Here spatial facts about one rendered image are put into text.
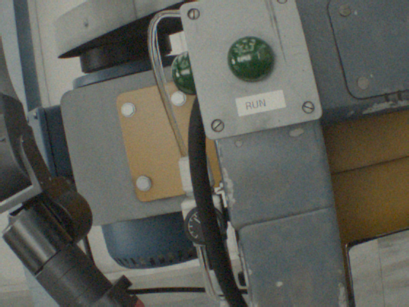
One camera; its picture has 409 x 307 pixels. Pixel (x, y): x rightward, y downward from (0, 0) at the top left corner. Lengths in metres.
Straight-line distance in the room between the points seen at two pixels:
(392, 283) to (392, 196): 0.15
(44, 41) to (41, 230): 5.25
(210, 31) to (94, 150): 0.48
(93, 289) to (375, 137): 0.31
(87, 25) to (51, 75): 4.98
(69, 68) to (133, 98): 4.95
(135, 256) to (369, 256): 0.37
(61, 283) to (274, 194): 0.25
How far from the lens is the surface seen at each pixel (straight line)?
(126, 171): 0.99
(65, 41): 1.05
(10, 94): 0.80
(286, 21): 0.54
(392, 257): 0.77
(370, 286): 0.77
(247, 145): 0.59
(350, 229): 0.90
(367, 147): 0.84
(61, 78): 5.94
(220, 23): 0.54
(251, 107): 0.54
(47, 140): 1.01
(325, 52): 0.59
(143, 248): 1.03
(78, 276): 0.76
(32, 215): 0.77
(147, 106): 0.98
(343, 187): 0.89
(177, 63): 0.56
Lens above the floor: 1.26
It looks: 3 degrees down
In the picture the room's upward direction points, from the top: 12 degrees counter-clockwise
